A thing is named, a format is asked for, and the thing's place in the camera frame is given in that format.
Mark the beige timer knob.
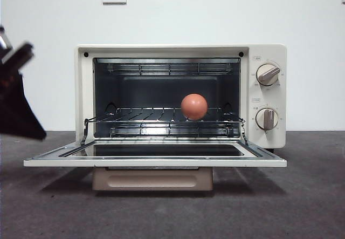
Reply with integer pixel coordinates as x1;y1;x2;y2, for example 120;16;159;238
255;108;280;131

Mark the metal wire oven rack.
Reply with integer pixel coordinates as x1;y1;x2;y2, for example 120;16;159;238
85;107;245;123

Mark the oven door with beige handle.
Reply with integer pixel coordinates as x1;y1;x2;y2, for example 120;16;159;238
23;139;288;193

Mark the cream Toshiba toaster oven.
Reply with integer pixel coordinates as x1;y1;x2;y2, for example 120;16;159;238
74;43;287;153

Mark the wire heater guard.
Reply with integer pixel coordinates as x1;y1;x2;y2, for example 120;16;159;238
109;125;234;138
107;62;232;76

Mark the brown egg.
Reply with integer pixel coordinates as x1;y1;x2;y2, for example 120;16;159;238
181;93;209;121

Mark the beige temperature knob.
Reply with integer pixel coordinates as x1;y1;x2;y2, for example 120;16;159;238
256;63;281;86

